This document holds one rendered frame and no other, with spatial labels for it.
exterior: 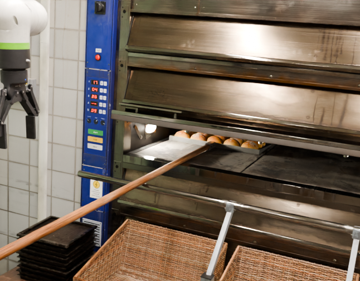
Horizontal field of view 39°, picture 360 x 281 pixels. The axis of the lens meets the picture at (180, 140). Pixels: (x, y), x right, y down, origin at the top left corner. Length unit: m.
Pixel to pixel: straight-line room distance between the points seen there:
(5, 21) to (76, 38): 1.26
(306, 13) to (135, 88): 0.88
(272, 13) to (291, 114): 0.45
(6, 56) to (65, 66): 1.29
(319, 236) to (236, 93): 0.74
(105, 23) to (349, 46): 1.15
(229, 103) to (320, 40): 0.48
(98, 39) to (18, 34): 1.16
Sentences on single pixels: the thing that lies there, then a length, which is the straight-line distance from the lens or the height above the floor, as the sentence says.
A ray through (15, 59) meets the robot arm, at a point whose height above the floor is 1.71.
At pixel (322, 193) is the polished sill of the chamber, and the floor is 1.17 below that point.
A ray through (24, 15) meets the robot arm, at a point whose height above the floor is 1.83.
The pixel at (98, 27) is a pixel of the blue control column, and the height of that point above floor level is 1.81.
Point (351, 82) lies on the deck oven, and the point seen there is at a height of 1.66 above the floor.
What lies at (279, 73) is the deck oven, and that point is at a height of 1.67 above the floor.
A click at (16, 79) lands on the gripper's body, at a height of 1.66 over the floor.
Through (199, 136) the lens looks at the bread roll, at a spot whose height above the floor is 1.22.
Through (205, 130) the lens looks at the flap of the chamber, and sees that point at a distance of 2.24.
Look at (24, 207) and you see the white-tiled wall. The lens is 3.08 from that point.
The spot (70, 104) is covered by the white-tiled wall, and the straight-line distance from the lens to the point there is 2.74.
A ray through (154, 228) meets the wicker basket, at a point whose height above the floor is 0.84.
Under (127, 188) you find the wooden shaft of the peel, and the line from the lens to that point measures 2.02.
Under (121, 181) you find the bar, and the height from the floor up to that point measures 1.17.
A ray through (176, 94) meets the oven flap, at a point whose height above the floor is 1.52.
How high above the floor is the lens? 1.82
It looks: 12 degrees down
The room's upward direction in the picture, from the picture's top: 4 degrees clockwise
